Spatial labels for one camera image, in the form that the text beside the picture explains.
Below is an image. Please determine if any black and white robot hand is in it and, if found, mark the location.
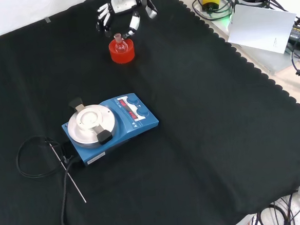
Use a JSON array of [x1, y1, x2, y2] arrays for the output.
[[94, 0, 160, 42]]

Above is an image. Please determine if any clear round-bottom flask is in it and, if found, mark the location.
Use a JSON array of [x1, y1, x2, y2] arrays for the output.
[[113, 32, 129, 54]]

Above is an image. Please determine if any orange flask stand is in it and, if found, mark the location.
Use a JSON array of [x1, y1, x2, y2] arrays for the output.
[[108, 36, 137, 66]]

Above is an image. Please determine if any blue base heater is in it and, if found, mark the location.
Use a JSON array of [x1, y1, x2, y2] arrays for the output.
[[59, 90, 162, 169]]

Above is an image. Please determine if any black cloth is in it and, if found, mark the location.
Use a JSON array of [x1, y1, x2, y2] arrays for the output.
[[0, 0, 300, 225]]

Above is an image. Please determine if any pale board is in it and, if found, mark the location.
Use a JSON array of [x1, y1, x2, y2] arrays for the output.
[[225, 0, 300, 59]]

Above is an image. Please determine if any black power adapter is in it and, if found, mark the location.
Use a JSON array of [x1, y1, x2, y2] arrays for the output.
[[286, 22, 300, 50]]

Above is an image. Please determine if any thin metal temperature probe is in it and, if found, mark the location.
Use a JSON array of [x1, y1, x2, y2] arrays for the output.
[[48, 139, 88, 206]]

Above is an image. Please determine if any aluminium heating block with handles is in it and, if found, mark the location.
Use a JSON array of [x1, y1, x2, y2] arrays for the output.
[[65, 94, 118, 151]]

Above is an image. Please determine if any thin black sensor cable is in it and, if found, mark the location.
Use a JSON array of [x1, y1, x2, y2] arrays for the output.
[[14, 134, 68, 179]]

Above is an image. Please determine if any thick black power cable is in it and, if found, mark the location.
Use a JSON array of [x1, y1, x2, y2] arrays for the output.
[[56, 155, 83, 225]]

